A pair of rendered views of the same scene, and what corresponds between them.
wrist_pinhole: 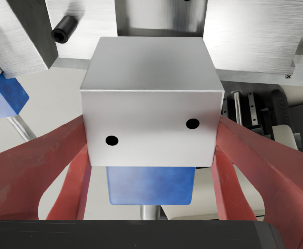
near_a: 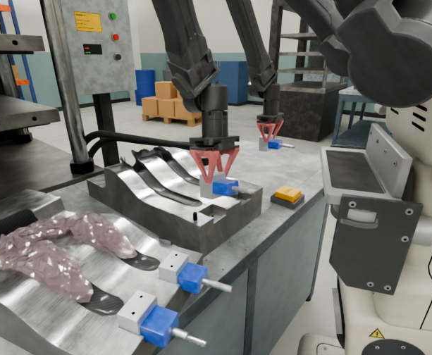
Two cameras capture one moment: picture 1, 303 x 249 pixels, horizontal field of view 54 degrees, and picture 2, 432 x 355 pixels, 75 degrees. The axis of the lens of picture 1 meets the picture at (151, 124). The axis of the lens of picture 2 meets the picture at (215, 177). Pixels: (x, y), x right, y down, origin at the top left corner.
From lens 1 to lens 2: 0.67 m
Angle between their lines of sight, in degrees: 101
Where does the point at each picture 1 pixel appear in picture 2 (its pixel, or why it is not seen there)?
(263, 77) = (262, 237)
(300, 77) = (267, 231)
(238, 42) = (225, 203)
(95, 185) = not seen: outside the picture
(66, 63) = not seen: hidden behind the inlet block
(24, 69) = (196, 259)
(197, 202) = (354, 291)
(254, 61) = (232, 203)
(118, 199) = (226, 183)
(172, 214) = (372, 313)
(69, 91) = not seen: outside the picture
